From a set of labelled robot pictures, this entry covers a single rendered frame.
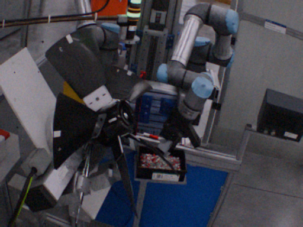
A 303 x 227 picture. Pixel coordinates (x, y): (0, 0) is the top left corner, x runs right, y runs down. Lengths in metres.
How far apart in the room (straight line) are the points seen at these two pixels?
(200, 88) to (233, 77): 1.87
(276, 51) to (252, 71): 0.31
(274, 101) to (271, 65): 1.53
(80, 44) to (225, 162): 0.95
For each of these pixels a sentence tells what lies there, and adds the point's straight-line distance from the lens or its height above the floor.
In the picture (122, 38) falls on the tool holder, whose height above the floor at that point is 1.47.
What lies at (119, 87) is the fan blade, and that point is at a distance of 1.51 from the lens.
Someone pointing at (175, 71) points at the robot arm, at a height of 1.31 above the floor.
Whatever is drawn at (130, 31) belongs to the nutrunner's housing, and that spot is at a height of 1.49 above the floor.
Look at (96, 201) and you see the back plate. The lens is 1.49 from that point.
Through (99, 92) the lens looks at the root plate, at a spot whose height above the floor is 1.27.
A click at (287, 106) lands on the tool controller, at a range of 1.70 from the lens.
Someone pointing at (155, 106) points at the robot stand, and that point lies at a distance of 2.22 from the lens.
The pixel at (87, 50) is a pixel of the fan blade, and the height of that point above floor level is 1.40.
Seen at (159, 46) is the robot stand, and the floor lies 1.15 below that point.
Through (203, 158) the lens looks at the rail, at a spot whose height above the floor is 0.83.
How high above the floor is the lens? 1.89
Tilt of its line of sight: 30 degrees down
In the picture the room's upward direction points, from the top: 10 degrees clockwise
